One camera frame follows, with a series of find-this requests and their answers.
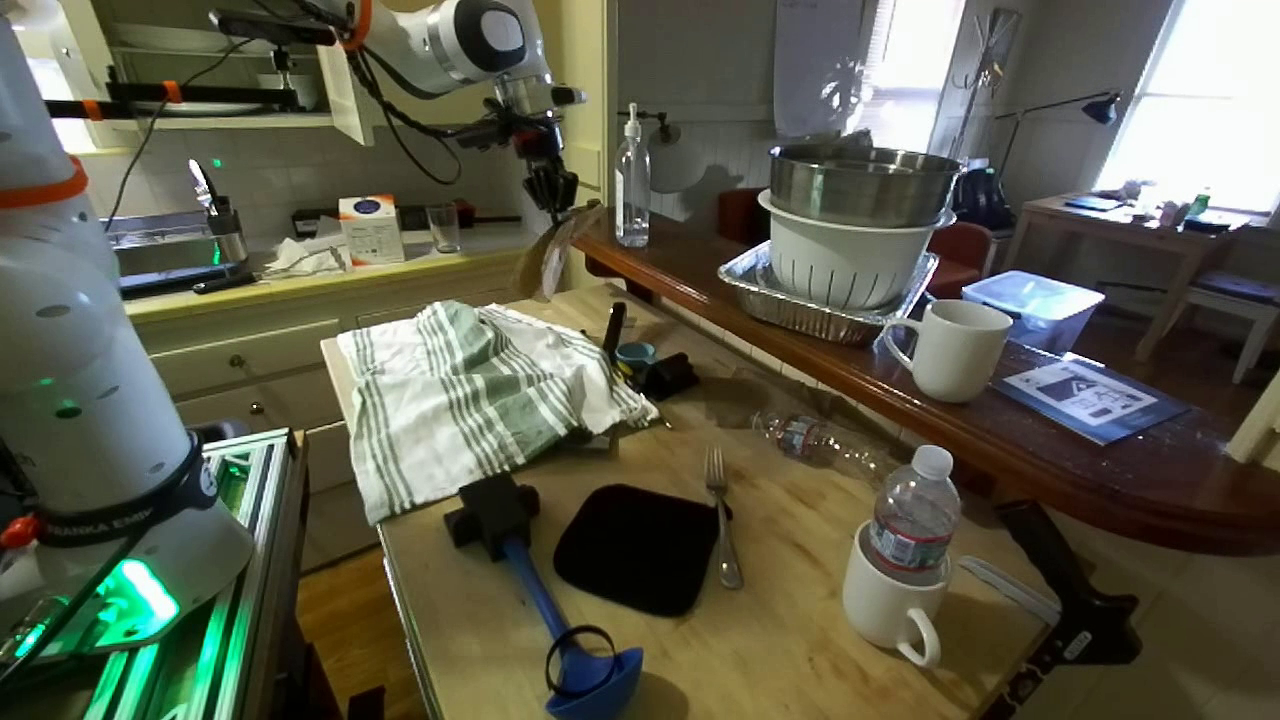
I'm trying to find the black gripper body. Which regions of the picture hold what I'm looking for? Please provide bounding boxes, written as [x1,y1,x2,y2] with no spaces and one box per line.
[497,109,584,185]

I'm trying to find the clear pump soap bottle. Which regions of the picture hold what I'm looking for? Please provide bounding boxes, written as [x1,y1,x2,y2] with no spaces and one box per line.
[610,100,659,254]

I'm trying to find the clear plastic water bottle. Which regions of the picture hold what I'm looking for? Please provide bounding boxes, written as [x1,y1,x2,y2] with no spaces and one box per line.
[861,441,965,587]

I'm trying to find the white mug holding bottle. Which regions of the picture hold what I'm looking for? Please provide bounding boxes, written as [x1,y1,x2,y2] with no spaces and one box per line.
[835,517,952,672]

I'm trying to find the black stick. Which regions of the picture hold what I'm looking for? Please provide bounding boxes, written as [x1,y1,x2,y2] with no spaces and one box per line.
[601,300,630,371]

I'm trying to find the small white box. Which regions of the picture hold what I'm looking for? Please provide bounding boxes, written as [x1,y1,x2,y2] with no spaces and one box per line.
[332,194,408,267]

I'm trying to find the teal measuring spoon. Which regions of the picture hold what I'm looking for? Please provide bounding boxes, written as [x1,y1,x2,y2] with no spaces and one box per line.
[610,342,662,380]

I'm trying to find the small black object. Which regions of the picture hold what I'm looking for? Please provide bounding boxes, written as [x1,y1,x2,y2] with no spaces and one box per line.
[634,348,702,403]

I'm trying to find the white green striped towel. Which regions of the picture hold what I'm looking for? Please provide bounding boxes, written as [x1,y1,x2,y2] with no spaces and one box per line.
[316,298,662,529]

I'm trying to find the aluminium foil tray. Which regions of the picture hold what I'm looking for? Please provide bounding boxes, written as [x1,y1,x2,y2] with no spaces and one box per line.
[715,239,944,348]

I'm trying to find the white plastic colander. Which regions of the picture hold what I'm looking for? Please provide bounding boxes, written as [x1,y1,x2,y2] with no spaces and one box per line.
[751,190,944,316]

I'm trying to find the metal mixing bowl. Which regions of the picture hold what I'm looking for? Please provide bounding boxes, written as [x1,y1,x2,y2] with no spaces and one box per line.
[765,139,965,231]

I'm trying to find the cream cabinet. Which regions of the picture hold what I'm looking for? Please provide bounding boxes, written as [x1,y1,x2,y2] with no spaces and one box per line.
[111,236,577,578]

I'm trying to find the crumpled clear plastic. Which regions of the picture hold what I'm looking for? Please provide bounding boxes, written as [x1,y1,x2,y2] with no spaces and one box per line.
[751,395,896,484]

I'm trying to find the black square cloth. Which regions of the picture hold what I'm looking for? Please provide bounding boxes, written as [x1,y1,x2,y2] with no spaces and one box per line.
[546,480,723,622]

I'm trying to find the grey desktop device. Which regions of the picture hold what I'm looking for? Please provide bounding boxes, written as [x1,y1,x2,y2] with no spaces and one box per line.
[111,204,255,300]

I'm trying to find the red chair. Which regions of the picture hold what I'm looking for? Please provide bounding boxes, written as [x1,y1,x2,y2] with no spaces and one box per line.
[928,215,999,305]

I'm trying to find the dark blue bag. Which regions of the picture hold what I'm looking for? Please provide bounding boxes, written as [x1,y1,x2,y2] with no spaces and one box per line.
[949,162,1020,231]

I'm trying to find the plain white mug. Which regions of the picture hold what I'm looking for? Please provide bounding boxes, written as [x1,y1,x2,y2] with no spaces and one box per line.
[879,298,1015,407]

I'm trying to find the clear lidded plastic container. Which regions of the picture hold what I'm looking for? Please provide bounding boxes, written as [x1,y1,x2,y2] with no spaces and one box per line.
[956,267,1109,357]

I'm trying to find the black desk lamp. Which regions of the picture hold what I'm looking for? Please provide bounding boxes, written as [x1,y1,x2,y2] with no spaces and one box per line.
[991,87,1126,194]

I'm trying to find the wooden desk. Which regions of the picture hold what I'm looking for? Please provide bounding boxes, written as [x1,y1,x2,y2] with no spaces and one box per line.
[1015,194,1270,363]

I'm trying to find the blue printed booklet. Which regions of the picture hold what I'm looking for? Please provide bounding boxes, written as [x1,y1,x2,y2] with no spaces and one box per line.
[995,353,1191,452]

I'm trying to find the dark brown wooden counter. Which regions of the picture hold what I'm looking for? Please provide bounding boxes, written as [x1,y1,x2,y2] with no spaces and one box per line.
[572,204,1280,558]

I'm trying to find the wooden chair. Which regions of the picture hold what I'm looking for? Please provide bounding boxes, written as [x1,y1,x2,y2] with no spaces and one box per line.
[1191,266,1280,394]

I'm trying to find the cream wall cupboard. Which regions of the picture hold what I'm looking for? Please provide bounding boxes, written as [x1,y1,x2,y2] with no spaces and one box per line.
[0,0,381,152]

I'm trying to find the black stereo camera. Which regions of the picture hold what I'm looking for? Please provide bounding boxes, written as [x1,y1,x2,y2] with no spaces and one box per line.
[204,9,340,51]

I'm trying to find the black camera boom rod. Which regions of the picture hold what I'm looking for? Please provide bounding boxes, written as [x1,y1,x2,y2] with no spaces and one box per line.
[0,78,332,123]

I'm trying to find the aluminium robot stand frame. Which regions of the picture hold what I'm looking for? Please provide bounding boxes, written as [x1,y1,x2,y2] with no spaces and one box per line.
[0,426,313,720]

